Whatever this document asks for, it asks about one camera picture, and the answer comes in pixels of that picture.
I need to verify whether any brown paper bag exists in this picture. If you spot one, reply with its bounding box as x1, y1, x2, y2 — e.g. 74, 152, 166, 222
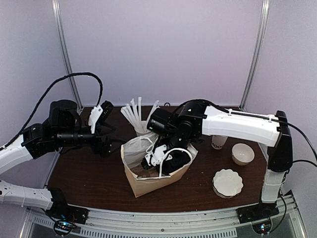
120, 132, 198, 198

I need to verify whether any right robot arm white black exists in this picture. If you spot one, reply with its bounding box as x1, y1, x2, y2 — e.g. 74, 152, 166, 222
142, 99, 293, 219

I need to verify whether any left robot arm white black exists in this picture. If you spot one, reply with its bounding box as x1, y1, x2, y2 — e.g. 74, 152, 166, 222
0, 100, 120, 220

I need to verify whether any white cup holding straws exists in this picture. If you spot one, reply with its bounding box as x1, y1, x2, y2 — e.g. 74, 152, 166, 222
134, 120, 150, 136

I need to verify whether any white scalloped dish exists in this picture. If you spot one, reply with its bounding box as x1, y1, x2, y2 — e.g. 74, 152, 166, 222
212, 169, 244, 198

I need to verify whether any white round bowl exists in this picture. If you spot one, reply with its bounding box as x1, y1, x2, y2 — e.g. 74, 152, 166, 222
232, 143, 255, 166

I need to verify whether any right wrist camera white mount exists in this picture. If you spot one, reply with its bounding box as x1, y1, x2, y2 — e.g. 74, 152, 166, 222
141, 145, 167, 170

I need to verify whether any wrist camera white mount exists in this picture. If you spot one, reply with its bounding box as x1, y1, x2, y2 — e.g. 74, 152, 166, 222
88, 101, 113, 134
141, 145, 167, 170

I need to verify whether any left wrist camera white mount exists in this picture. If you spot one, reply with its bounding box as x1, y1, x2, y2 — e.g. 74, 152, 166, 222
88, 101, 113, 134

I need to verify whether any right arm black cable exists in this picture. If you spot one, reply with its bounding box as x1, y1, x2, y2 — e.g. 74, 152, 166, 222
210, 100, 317, 166

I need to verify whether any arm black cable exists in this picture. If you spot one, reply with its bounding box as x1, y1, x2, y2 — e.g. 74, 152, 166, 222
0, 71, 104, 149
210, 100, 317, 166

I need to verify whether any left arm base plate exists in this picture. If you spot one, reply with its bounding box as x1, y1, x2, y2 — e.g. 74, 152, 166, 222
46, 204, 89, 225

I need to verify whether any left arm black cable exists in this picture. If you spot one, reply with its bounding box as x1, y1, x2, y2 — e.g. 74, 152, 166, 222
0, 71, 104, 149

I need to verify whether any aluminium front rail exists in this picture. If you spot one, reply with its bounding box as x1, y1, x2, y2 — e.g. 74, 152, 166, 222
24, 190, 302, 238

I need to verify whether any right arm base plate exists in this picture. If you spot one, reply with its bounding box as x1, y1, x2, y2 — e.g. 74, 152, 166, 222
236, 203, 279, 224

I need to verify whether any left aluminium corner post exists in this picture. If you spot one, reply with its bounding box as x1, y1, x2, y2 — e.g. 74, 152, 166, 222
52, 0, 83, 111

